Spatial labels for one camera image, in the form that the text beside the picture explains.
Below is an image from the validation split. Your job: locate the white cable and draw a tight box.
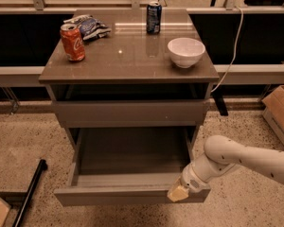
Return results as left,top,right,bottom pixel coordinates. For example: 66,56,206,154
210,6,245,94

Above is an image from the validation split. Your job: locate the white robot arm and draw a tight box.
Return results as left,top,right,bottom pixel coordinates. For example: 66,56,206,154
168,135,284,202

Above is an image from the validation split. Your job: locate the cardboard box on right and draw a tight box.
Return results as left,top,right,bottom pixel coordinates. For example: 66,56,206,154
262,85,284,146

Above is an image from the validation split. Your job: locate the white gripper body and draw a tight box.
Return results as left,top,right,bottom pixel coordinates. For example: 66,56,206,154
180,165,209,193

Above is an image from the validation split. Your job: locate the grey drawer cabinet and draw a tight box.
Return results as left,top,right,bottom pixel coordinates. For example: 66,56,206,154
39,9,218,146

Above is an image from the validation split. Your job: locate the white ceramic bowl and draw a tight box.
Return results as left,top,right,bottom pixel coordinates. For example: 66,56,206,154
168,38,205,68

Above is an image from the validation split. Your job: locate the orange soda can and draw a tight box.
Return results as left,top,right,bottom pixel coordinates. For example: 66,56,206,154
60,24,85,61

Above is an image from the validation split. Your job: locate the black table leg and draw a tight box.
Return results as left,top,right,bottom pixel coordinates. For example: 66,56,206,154
212,89,228,116

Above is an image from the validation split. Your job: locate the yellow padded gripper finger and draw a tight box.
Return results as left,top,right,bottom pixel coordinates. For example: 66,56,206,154
168,178,188,202

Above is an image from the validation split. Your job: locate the grey top drawer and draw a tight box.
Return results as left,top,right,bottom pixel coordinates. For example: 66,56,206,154
52,100,209,128

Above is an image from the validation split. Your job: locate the blue chip bag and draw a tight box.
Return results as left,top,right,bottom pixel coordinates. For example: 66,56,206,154
63,14,112,41

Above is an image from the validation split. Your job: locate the black metal stand leg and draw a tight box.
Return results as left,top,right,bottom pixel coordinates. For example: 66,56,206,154
0,159,47,227

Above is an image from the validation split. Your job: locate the dark blue soda can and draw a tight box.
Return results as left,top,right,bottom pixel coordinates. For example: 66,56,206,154
147,2,162,34

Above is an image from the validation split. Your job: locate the grey drawer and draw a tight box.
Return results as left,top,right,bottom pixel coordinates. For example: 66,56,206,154
53,126,212,207
52,100,209,128

